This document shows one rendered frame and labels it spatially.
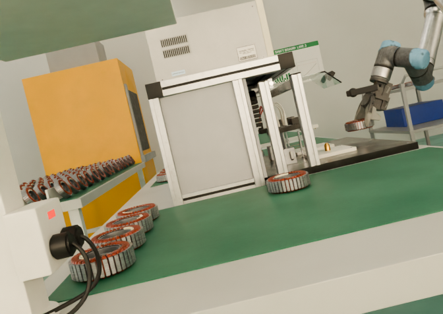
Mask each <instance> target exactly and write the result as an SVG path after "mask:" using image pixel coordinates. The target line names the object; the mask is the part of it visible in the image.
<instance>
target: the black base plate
mask: <svg viewBox="0 0 443 314"><path fill-rule="evenodd" d="M325 143H330V144H334V146H339V145H346V146H356V147H357V150H355V151H352V152H346V153H343V154H338V155H335V156H329V157H326V158H321V159H320V165H316V166H312V167H310V166H309V163H308V160H307V158H301V157H302V155H298V156H297V155H296V158H297V163H294V164H289V165H287V169H288V173H289V172H292V171H300V170H301V171H302V170H303V171H306V172H308V173H309V174H312V173H317V172H323V171H326V170H330V169H334V168H339V167H342V166H348V165H351V164H356V163H359V162H365V161H368V160H373V159H377V158H381V157H385V156H390V155H393V154H399V153H402V152H407V151H410V150H415V149H419V145H418V142H415V141H395V140H385V139H366V138H355V137H345V138H342V139H337V140H333V141H328V142H325ZM263 159H264V164H265V168H266V173H267V176H268V177H265V178H264V179H265V181H266V180H267V179H268V178H269V177H272V176H275V175H278V173H277V171H276V165H275V162H274V160H271V159H269V156H263Z"/></svg>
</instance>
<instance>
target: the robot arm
mask: <svg viewBox="0 0 443 314"><path fill-rule="evenodd" d="M423 3H424V6H425V11H424V18H425V22H424V25H423V30H422V33H421V39H420V42H419V47H416V48H409V47H401V44H400V43H399V42H397V41H392V40H384V41H383V42H382V43H381V46H380V49H379V50H378V55H377V57H376V61H375V63H374V67H373V69H372V73H371V78H370V82H372V83H374V84H373V85H370V86H365V87H362V88H351V89H350V90H348V91H346V94H347V97H352V98H354V97H356V96H357V95H359V94H364V93H365V95H364V96H363V99H362V100H361V103H360V104H359V107H358V109H357V112H356V115H355V118H354V120H358V119H362V118H365V121H364V123H365V126H366V127H368V126H369V123H370V120H376V121H380V120H381V117H380V116H379V115H378V114H377V112H376V111H384V110H385V111H386V109H387V107H388V103H389V101H390V98H389V95H390V92H391V89H392V86H393V84H392V83H389V82H388V81H390V78H391V75H392V72H393V70H394V67H403V68H405V70H406V71H407V74H408V75H409V77H410V79H411V81H412V83H413V85H414V86H415V88H416V89H417V90H420V91H425V90H428V89H430V88H432V86H433V85H434V77H433V75H432V73H433V70H434V64H435V61H436V56H437V52H438V47H439V43H440V38H441V35H442V29H443V0H423Z"/></svg>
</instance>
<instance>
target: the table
mask: <svg viewBox="0 0 443 314"><path fill-rule="evenodd" d="M144 167H146V166H145V163H144V162H141V163H137V164H135V161H134V159H133V158H132V157H131V156H130V155H127V156H124V157H123V158H122V157H120V158H118V159H116V160H114V159H111V160H108V161H106V162H105V161H103V162H102V163H101V162H98V163H93V164H92V165H91V164H89V165H88V166H81V167H77V168H76V169H72V168H69V169H68V170H64V171H62V172H58V173H57V175H55V174H51V175H50V176H48V175H46V176H45V177H44V178H41V177H39V178H37V180H33V179H32V180H31V181H29V182H28V183H26V182H23V183H22V184H20V185H19V187H20V192H21V194H22V198H23V199H24V201H25V202H26V203H27V204H30V203H34V202H38V201H41V200H46V199H47V197H46V193H45V190H47V189H50V188H52V187H54V188H55V190H56V191H58V193H59V194H60V195H61V196H62V197H63V198H62V199H59V201H60V204H61V209H62V212H66V211H68V212H69V217H70V220H71V225H72V226H74V225H79V226H80V227H81V228H82V230H83V232H84V235H85V236H86V237H88V234H90V233H93V232H96V231H97V230H98V229H100V228H101V226H99V227H96V228H91V229H86V225H85V222H84V217H83V214H82V209H81V208H82V207H84V206H86V205H87V204H89V203H91V202H92V201H93V200H95V199H97V198H98V197H99V196H101V195H103V194H104V193H106V192H107V191H109V190H110V189H112V188H113V187H115V186H116V185H118V184H120V183H121V182H122V181H124V180H126V179H127V178H128V177H130V176H132V175H133V174H135V173H136V172H137V174H138V178H139V182H140V187H141V188H143V187H144V186H145V184H146V182H145V179H144V174H143V171H142V169H143V168H144Z"/></svg>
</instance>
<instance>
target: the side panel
mask: <svg viewBox="0 0 443 314"><path fill-rule="evenodd" d="M149 104H150V109H151V112H152V117H153V120H154V126H155V129H156V134H157V137H158V142H159V146H160V150H161V154H162V159H163V164H164V168H165V172H166V176H167V181H168V184H169V189H170V192H171V198H172V201H173V206H179V205H182V204H187V203H193V202H196V201H201V200H204V199H209V198H213V197H218V196H221V195H226V194H230V193H235V192H238V191H244V190H247V189H252V188H255V187H260V186H263V185H266V183H265V179H264V174H263V171H262V165H261V162H260V156H259V153H258V147H257V144H256V139H255V135H254V130H253V126H252V121H251V116H250V112H249V107H248V104H247V98H246V95H245V89H244V86H243V80H242V79H239V80H233V81H231V82H227V83H223V84H217V85H214V86H209V87H206V88H200V89H197V90H191V91H188V92H183V93H179V94H174V95H170V96H165V97H162V98H155V99H151V100H149Z"/></svg>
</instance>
